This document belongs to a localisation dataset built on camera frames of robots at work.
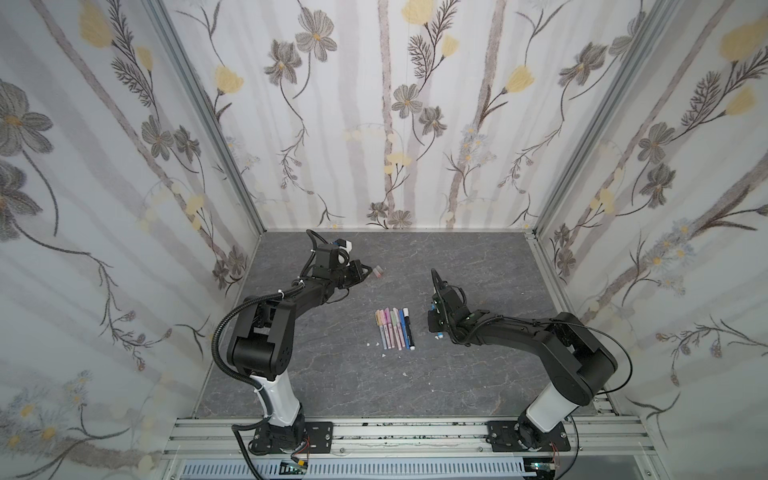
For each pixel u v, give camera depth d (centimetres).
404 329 93
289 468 72
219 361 46
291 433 64
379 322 95
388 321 95
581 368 46
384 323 93
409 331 93
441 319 73
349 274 85
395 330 93
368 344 91
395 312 96
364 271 93
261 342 48
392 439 76
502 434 74
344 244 88
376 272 107
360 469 70
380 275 108
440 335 89
